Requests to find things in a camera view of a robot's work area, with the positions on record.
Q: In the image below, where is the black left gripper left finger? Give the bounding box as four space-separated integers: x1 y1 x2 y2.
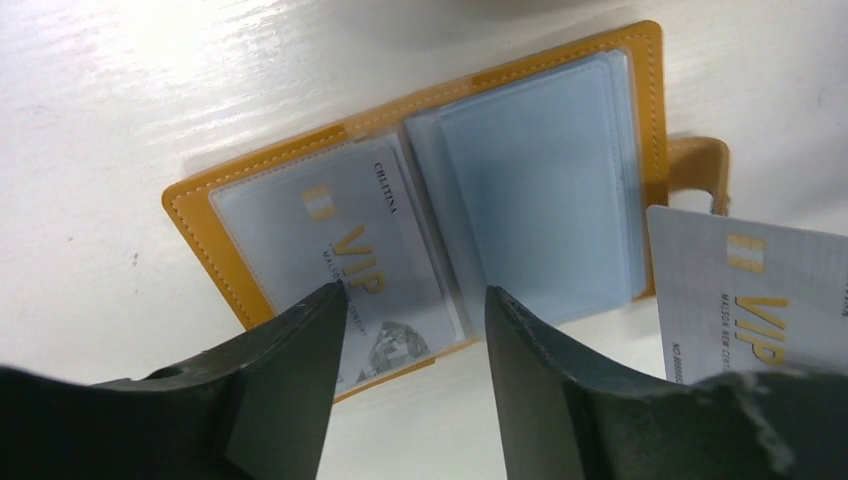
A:
1 283 348 479

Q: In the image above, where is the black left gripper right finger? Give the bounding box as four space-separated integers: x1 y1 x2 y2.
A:
485 286 847 479

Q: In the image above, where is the silver credit card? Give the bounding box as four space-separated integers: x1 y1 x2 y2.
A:
647 206 847 384
209 134 464 393

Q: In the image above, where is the yellow leather card holder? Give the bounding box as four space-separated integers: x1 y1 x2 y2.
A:
162 20 730 399

